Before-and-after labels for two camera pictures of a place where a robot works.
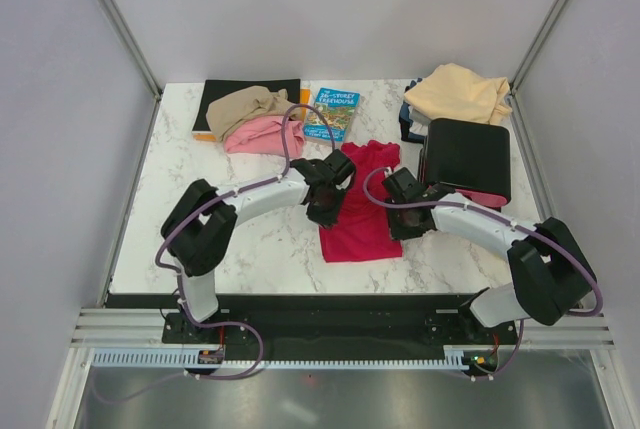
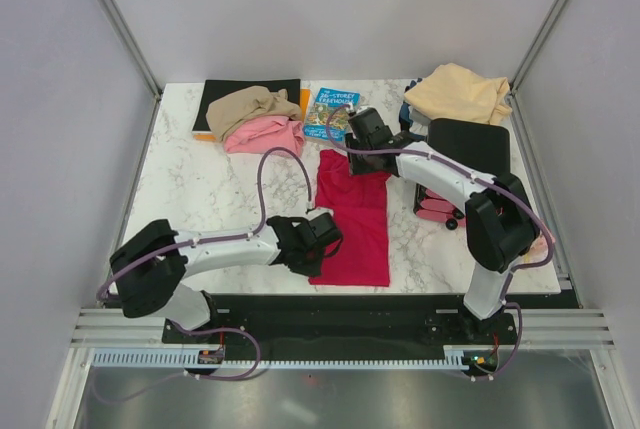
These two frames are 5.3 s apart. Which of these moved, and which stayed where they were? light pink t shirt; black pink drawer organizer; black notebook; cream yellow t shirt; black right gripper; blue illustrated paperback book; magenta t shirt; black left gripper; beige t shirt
Moved: magenta t shirt; black right gripper; black left gripper
Stayed: black notebook; cream yellow t shirt; black pink drawer organizer; light pink t shirt; beige t shirt; blue illustrated paperback book
